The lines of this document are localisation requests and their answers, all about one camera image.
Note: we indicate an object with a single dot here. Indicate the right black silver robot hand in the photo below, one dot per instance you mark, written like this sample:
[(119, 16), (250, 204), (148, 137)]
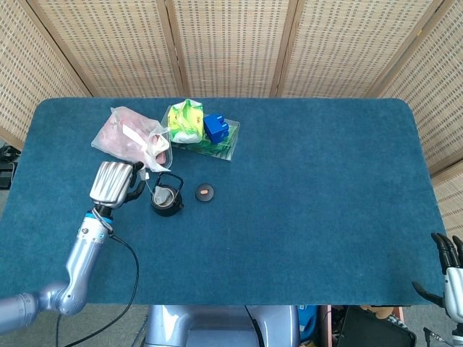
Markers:
[(454, 285)]

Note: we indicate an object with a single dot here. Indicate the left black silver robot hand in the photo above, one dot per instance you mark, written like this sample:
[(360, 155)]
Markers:
[(110, 184)]

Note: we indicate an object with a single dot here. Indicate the clear bag of pink items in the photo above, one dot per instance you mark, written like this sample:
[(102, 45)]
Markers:
[(123, 139)]

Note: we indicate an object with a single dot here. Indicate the black cast iron teapot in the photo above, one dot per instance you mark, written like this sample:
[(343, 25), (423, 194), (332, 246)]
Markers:
[(170, 210)]

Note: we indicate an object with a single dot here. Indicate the black teapot lid orange knob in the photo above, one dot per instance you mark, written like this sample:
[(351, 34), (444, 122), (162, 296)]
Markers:
[(204, 192)]

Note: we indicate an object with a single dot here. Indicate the black flat case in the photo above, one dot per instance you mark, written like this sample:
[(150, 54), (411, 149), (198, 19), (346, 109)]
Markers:
[(372, 330)]

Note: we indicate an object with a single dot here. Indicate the green yellow tissue pack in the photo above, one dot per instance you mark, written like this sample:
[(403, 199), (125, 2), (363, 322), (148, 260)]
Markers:
[(186, 121)]

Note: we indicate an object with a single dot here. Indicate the black equipment on floor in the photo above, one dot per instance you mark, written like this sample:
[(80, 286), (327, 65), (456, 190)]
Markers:
[(7, 170)]

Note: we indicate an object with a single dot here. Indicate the clear box of green sachets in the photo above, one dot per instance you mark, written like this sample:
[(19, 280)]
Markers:
[(223, 151)]

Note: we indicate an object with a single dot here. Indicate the blue plastic building block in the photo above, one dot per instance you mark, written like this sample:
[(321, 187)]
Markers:
[(215, 130)]

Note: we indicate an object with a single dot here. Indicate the blue box under table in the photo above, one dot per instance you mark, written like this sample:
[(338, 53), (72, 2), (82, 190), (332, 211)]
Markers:
[(307, 321)]

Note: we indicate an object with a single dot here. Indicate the silver-blue robot torso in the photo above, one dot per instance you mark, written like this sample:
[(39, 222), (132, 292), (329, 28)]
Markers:
[(217, 325)]

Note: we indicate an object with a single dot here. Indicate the blue felt tablecloth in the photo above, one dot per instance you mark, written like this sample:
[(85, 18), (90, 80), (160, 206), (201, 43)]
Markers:
[(289, 217)]

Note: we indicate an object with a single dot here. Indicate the woven wooden folding screen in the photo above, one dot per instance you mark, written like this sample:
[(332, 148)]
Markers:
[(231, 47)]

